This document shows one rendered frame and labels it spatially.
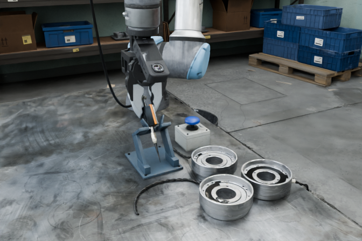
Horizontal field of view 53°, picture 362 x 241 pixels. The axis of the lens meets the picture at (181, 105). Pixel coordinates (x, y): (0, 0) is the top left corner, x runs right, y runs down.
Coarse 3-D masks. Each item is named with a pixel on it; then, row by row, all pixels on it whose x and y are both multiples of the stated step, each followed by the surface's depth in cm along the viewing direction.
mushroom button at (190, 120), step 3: (186, 117) 95; (189, 117) 95; (192, 117) 95; (195, 117) 95; (186, 120) 93; (189, 120) 93; (192, 120) 93; (195, 120) 93; (198, 120) 94; (186, 123) 93; (189, 123) 93; (192, 123) 93; (195, 123) 93; (198, 123) 94; (192, 126) 95
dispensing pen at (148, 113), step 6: (144, 96) 86; (144, 102) 86; (144, 108) 83; (150, 108) 84; (144, 114) 83; (150, 114) 83; (150, 120) 83; (150, 126) 84; (150, 132) 84; (156, 144) 84; (156, 150) 84
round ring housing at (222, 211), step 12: (204, 180) 73; (216, 180) 75; (228, 180) 75; (240, 180) 73; (204, 192) 71; (216, 192) 71; (228, 192) 72; (252, 192) 69; (204, 204) 68; (216, 204) 66; (228, 204) 65; (240, 204) 66; (252, 204) 69; (216, 216) 67; (228, 216) 66; (240, 216) 68
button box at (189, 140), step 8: (176, 128) 96; (184, 128) 95; (192, 128) 94; (200, 128) 95; (176, 136) 97; (184, 136) 92; (192, 136) 92; (200, 136) 93; (208, 136) 94; (184, 144) 93; (192, 144) 93; (200, 144) 94; (208, 144) 95
